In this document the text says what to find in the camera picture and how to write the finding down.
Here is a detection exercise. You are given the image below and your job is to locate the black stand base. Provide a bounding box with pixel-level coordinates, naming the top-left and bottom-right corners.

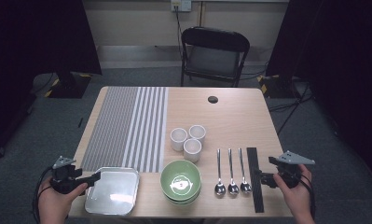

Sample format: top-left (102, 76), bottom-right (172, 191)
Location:
top-left (256, 74), bottom-right (301, 100)
top-left (44, 71), bottom-right (93, 100)

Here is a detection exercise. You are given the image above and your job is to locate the row of black chopsticks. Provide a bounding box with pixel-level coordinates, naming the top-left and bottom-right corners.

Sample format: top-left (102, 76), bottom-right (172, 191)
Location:
top-left (246, 147), bottom-right (266, 215)

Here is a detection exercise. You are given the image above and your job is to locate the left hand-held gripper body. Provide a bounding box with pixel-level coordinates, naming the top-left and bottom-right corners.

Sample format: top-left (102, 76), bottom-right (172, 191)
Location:
top-left (48, 156), bottom-right (84, 195)

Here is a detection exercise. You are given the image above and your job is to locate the white square plate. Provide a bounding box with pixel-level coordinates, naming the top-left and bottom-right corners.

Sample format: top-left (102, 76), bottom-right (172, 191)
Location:
top-left (84, 166), bottom-right (141, 217)

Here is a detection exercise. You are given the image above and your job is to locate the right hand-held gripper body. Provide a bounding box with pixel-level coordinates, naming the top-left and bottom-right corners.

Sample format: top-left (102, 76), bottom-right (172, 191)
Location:
top-left (275, 150), bottom-right (316, 189)

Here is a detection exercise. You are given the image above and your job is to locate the grey striped placemat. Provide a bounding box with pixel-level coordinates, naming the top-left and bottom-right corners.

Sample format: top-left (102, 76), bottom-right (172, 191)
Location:
top-left (80, 86), bottom-right (170, 174)

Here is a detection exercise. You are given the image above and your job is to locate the black folding chair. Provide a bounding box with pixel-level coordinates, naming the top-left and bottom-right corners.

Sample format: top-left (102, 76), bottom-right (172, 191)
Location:
top-left (180, 26), bottom-right (251, 88)

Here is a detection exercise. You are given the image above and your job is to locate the person's right hand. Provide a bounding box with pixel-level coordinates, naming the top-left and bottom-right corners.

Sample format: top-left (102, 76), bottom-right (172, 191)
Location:
top-left (272, 163), bottom-right (316, 217)

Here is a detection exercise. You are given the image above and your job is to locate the white cup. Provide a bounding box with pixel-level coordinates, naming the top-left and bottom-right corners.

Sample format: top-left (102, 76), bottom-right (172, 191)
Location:
top-left (188, 124), bottom-right (207, 146)
top-left (183, 137), bottom-right (203, 163)
top-left (170, 127), bottom-right (188, 152)

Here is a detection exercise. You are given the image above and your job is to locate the black floor cable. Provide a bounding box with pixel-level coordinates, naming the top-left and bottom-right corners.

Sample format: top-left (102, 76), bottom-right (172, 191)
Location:
top-left (269, 78), bottom-right (314, 135)

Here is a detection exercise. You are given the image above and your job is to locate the wall power outlet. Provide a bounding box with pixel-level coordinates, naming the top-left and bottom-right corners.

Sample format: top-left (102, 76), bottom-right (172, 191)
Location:
top-left (170, 0), bottom-right (193, 13)

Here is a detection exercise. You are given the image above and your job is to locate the metal spoon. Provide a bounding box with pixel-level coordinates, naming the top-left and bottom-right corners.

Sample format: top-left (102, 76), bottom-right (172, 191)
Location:
top-left (238, 147), bottom-right (253, 194)
top-left (227, 147), bottom-right (240, 196)
top-left (214, 147), bottom-right (227, 197)

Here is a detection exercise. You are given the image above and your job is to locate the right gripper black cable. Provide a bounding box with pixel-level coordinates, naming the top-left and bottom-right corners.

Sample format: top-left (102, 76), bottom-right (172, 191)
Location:
top-left (299, 174), bottom-right (317, 220)

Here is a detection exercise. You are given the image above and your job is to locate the black outlet cable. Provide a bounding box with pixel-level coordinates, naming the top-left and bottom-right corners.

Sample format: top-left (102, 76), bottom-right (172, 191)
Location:
top-left (173, 5), bottom-right (185, 60)

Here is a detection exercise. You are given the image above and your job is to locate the black curtain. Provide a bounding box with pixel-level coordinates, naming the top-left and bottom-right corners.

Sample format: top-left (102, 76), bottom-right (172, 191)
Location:
top-left (0, 0), bottom-right (103, 160)
top-left (265, 0), bottom-right (372, 185)

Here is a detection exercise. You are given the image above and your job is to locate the person's left hand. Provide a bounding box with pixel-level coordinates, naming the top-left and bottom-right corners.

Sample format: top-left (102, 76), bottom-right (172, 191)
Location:
top-left (37, 176), bottom-right (89, 224)

